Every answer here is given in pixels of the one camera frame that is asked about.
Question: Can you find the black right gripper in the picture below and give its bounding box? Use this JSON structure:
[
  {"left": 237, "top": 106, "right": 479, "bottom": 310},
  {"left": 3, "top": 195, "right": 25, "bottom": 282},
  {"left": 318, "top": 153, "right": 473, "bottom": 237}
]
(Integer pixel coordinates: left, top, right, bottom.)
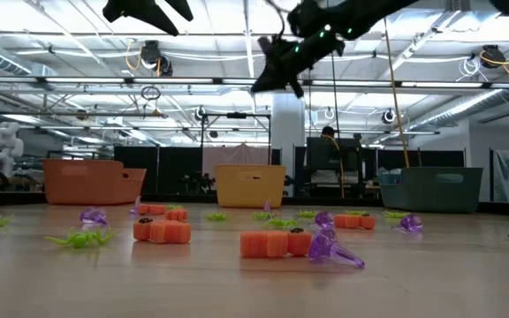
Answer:
[{"left": 251, "top": 26, "right": 346, "bottom": 98}]

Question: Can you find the long ceiling light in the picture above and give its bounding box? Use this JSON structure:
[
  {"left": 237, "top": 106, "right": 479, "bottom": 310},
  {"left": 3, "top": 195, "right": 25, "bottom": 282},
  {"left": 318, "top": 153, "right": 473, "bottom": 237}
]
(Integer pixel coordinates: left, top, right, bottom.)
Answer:
[
  {"left": 399, "top": 80, "right": 492, "bottom": 88},
  {"left": 42, "top": 77, "right": 255, "bottom": 86}
]

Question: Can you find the pink cloth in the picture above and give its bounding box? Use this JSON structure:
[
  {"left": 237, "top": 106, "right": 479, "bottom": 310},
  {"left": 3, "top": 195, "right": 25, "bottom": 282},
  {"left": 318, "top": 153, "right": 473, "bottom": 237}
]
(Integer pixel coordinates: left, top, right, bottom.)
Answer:
[{"left": 202, "top": 142, "right": 271, "bottom": 178}]

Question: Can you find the yellow plastic bin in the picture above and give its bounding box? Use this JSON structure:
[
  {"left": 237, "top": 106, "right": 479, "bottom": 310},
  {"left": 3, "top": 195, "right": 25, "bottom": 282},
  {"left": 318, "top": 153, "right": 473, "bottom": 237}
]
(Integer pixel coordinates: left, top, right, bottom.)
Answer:
[{"left": 213, "top": 163, "right": 288, "bottom": 209}]

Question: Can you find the black partition panel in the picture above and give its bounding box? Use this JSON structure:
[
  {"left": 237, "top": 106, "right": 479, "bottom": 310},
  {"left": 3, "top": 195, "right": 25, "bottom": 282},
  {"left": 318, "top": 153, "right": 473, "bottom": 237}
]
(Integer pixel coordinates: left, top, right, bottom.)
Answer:
[
  {"left": 112, "top": 145, "right": 203, "bottom": 195},
  {"left": 368, "top": 148, "right": 467, "bottom": 170}
]

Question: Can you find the orange plastic bin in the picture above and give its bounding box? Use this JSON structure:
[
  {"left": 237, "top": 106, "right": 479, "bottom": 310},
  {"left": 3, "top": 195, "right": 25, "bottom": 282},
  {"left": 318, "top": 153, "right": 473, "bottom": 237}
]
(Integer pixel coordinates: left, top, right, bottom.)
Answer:
[{"left": 42, "top": 158, "right": 148, "bottom": 207}]

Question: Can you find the white robot figure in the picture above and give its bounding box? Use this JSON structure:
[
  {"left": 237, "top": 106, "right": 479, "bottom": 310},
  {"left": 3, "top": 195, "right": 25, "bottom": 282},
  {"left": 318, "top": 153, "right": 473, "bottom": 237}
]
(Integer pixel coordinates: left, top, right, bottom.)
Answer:
[{"left": 0, "top": 121, "right": 26, "bottom": 178}]

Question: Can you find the teal plastic bin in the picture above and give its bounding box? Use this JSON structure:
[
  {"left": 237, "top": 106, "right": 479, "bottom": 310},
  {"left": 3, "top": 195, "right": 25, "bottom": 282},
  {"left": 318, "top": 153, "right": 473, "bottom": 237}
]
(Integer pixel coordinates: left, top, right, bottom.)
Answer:
[{"left": 377, "top": 166, "right": 484, "bottom": 215}]

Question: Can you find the black frame stand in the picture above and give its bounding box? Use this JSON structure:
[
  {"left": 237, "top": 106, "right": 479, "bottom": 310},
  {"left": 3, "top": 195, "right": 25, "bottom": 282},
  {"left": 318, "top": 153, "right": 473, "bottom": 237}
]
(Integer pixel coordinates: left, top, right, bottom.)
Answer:
[{"left": 199, "top": 111, "right": 273, "bottom": 195}]

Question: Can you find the yellow hanging cable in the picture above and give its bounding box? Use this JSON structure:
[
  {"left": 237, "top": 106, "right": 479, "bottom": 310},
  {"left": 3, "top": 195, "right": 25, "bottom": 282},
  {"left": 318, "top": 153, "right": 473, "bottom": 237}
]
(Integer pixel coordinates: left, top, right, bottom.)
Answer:
[{"left": 382, "top": 17, "right": 411, "bottom": 169}]

